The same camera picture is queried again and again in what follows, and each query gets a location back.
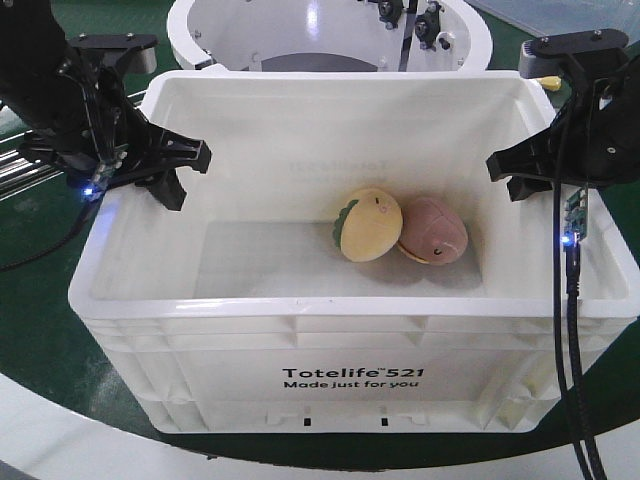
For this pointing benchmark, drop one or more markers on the white plastic tote box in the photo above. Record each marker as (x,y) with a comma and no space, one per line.
(238,314)

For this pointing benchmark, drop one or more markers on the pink plush egg toy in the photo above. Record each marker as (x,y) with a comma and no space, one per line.
(432,233)

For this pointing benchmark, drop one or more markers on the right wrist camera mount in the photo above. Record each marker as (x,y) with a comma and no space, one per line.
(591,53)

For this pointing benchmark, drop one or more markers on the bundle of metal rods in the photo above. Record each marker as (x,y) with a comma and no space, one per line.
(18,174)

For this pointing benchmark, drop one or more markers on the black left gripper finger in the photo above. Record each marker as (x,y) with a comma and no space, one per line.
(166,188)
(169,150)

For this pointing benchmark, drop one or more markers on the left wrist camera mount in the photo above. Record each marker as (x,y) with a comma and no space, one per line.
(129,53)

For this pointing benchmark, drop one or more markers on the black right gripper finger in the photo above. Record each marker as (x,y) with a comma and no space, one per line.
(520,188)
(530,159)

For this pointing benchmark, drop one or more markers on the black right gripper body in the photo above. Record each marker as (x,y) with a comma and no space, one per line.
(599,129)

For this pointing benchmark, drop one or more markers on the white round turntable hub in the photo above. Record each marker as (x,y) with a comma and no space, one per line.
(381,36)

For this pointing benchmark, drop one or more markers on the yellow plush egg toy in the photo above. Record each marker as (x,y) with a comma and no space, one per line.
(368,225)

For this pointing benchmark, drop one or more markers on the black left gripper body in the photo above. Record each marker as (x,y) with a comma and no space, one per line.
(82,121)

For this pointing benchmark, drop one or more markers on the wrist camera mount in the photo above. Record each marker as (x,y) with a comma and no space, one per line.
(129,53)
(591,53)

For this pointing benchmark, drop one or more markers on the small yellow object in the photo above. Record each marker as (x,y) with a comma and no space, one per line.
(550,83)

